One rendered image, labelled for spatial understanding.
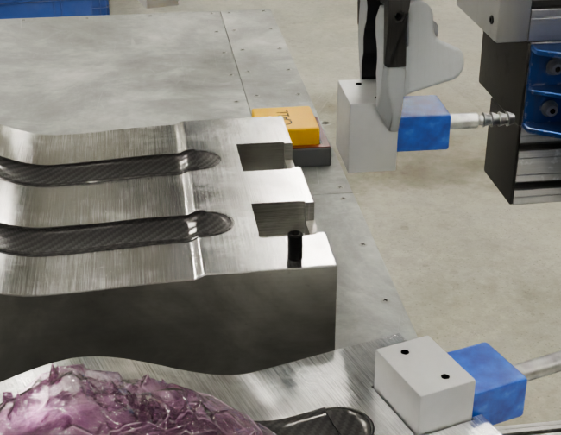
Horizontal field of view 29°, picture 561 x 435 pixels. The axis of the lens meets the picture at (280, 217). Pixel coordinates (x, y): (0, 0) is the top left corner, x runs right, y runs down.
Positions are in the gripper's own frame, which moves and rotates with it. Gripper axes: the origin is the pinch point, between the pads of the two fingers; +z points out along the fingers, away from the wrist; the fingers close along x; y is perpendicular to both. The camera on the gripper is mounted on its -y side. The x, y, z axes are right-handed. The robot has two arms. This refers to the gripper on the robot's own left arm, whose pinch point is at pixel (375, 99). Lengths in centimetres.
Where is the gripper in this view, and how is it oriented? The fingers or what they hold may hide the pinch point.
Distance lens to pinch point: 79.2
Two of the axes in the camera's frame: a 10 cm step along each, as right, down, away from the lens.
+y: 9.9, -0.6, 1.1
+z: 0.0, 8.9, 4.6
